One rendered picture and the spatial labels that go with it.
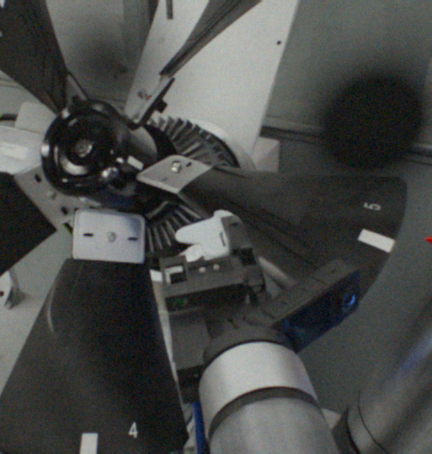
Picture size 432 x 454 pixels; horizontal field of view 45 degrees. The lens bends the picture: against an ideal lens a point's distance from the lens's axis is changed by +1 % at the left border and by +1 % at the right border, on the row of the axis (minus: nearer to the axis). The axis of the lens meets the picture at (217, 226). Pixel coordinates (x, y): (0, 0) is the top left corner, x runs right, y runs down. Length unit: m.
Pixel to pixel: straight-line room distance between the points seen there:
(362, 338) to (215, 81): 0.94
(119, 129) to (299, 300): 0.30
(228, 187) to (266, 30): 0.40
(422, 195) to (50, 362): 0.95
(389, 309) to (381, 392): 1.15
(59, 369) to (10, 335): 1.65
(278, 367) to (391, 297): 1.16
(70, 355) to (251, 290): 0.29
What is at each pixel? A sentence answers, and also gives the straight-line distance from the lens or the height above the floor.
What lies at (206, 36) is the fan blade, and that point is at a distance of 0.64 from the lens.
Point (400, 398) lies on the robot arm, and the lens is 0.36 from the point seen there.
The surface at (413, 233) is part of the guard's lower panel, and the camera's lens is 1.38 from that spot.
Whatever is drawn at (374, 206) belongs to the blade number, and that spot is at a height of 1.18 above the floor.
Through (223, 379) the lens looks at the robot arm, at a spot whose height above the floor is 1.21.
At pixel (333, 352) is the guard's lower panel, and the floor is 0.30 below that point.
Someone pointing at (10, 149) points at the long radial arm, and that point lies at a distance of 0.94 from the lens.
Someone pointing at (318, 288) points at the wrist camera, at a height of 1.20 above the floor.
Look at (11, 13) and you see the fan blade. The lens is 0.87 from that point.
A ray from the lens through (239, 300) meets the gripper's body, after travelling 0.42.
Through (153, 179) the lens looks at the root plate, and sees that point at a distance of 0.61.
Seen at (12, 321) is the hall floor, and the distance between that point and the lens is 2.35.
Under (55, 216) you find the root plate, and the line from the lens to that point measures 0.75.
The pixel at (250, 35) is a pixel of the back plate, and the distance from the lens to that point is 0.94.
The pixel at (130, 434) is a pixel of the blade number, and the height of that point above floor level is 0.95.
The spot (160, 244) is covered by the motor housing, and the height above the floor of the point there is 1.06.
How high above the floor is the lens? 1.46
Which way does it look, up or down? 32 degrees down
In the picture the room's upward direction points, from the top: straight up
